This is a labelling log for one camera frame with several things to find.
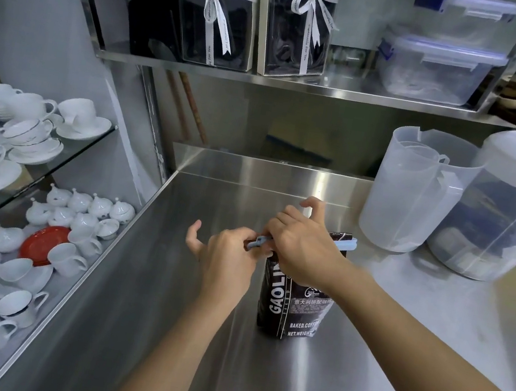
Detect red plate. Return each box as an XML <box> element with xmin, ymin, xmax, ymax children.
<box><xmin>16</xmin><ymin>220</ymin><xmax>73</xmax><ymax>271</ymax></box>

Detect person's left forearm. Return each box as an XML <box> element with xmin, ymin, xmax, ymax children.
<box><xmin>107</xmin><ymin>279</ymin><xmax>248</xmax><ymax>391</ymax></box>

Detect person's left hand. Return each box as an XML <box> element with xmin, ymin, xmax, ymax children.
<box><xmin>176</xmin><ymin>218</ymin><xmax>264</xmax><ymax>311</ymax></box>

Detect translucent plastic pitcher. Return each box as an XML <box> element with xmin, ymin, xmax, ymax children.
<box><xmin>355</xmin><ymin>119</ymin><xmax>490</xmax><ymax>264</ymax></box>

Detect group of white lidded pots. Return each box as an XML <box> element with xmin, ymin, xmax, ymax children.
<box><xmin>0</xmin><ymin>175</ymin><xmax>139</xmax><ymax>274</ymax></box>

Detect light blue bag clip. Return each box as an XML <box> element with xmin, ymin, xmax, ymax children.
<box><xmin>245</xmin><ymin>221</ymin><xmax>359</xmax><ymax>268</ymax></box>

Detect dark packets in tub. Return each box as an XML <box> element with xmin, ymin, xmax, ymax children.
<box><xmin>441</xmin><ymin>174</ymin><xmax>516</xmax><ymax>266</ymax></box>

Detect stainless steel wall shelf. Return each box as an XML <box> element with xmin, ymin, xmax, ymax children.
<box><xmin>94</xmin><ymin>46</ymin><xmax>516</xmax><ymax>129</ymax></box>

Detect small translucent measuring jug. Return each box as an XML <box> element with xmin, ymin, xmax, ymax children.
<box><xmin>388</xmin><ymin>139</ymin><xmax>452</xmax><ymax>199</ymax></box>

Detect wooden sticks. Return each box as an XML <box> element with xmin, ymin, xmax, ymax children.
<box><xmin>156</xmin><ymin>70</ymin><xmax>220</xmax><ymax>147</ymax></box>

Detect person's right forearm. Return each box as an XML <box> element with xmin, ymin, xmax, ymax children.
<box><xmin>303</xmin><ymin>260</ymin><xmax>516</xmax><ymax>391</ymax></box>

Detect glass cabinet shelf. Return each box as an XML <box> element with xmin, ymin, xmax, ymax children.
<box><xmin>0</xmin><ymin>105</ymin><xmax>120</xmax><ymax>273</ymax></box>

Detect clear gift box white ribbon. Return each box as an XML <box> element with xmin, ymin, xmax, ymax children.
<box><xmin>244</xmin><ymin>0</ymin><xmax>339</xmax><ymax>86</ymax></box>
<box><xmin>162</xmin><ymin>0</ymin><xmax>263</xmax><ymax>74</ymax></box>

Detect clear food container blue lid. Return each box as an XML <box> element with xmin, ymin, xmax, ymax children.
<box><xmin>371</xmin><ymin>23</ymin><xmax>512</xmax><ymax>114</ymax></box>
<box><xmin>409</xmin><ymin>0</ymin><xmax>516</xmax><ymax>49</ymax></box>

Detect large clear tub white lid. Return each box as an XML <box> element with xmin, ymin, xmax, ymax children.
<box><xmin>423</xmin><ymin>119</ymin><xmax>516</xmax><ymax>287</ymax></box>

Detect black coffee bean bag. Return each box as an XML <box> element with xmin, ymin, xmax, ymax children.
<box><xmin>253</xmin><ymin>221</ymin><xmax>348</xmax><ymax>347</ymax></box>

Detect black box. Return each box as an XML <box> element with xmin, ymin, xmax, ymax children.
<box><xmin>121</xmin><ymin>0</ymin><xmax>192</xmax><ymax>63</ymax></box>

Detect person's right hand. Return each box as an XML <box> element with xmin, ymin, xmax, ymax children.
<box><xmin>254</xmin><ymin>190</ymin><xmax>360</xmax><ymax>296</ymax></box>

